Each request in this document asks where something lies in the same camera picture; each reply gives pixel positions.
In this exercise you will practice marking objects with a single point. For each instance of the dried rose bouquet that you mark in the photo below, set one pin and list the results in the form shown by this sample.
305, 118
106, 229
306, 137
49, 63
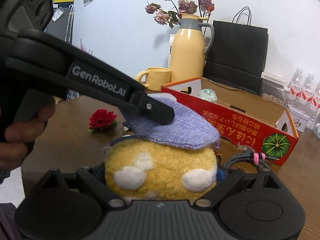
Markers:
179, 8

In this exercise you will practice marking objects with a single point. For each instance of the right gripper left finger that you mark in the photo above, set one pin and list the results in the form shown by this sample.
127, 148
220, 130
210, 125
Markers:
92, 182

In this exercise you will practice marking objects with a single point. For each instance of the iridescent plastic ball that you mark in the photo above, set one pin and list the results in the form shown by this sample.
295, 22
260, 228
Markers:
207, 94

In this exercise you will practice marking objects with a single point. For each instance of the yellow white plush toy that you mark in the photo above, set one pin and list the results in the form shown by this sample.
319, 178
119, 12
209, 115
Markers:
137, 169

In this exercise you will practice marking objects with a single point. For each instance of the water bottle left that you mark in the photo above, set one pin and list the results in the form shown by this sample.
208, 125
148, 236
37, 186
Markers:
295, 88

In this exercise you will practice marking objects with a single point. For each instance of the yellow thermos jug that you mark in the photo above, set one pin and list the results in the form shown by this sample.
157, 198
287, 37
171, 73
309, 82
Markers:
190, 46

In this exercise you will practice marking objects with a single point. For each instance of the red fabric rose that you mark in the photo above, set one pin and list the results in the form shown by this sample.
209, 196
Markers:
102, 120

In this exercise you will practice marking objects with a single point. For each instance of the clear seed container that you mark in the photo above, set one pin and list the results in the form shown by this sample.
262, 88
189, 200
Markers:
272, 88

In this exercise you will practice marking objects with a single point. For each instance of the person's left hand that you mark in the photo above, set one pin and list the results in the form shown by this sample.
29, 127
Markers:
14, 150

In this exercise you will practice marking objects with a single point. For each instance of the water bottle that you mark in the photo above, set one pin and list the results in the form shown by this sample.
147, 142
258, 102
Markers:
295, 88
308, 91
314, 108

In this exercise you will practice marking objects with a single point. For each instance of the red cardboard box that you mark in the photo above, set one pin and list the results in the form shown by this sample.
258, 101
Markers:
240, 117

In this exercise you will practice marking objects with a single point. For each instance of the purple knitted cloth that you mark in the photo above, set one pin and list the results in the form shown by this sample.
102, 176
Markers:
188, 130

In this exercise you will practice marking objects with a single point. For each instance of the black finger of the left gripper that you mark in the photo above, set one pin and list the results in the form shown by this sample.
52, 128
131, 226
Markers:
150, 106

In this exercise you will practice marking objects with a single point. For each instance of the black paper bag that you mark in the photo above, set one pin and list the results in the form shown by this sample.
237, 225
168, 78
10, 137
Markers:
238, 55

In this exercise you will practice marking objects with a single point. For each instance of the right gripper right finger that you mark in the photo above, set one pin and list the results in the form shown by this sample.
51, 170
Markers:
227, 181

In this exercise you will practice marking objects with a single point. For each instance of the white tin box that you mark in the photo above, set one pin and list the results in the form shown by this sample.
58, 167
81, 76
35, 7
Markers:
300, 119

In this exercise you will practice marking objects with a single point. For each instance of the water bottle middle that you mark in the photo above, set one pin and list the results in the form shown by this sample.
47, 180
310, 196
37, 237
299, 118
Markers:
308, 91

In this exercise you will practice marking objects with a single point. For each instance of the water bottle right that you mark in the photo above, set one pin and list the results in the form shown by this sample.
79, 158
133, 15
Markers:
314, 108

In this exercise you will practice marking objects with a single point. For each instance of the yellow ceramic mug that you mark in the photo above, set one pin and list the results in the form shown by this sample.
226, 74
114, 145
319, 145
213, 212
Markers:
155, 78

